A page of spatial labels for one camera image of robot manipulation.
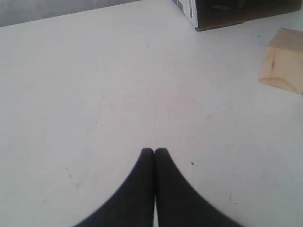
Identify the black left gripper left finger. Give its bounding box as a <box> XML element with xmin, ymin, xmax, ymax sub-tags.
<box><xmin>76</xmin><ymin>148</ymin><xmax>155</xmax><ymax>227</ymax></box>

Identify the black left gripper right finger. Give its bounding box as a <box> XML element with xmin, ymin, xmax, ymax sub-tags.
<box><xmin>155</xmin><ymin>148</ymin><xmax>240</xmax><ymax>227</ymax></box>

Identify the light wooden cube block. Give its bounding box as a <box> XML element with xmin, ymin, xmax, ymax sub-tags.
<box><xmin>258</xmin><ymin>28</ymin><xmax>303</xmax><ymax>95</ymax></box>

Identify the blue white cardboard box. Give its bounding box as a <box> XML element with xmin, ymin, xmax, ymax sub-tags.
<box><xmin>173</xmin><ymin>0</ymin><xmax>303</xmax><ymax>31</ymax></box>

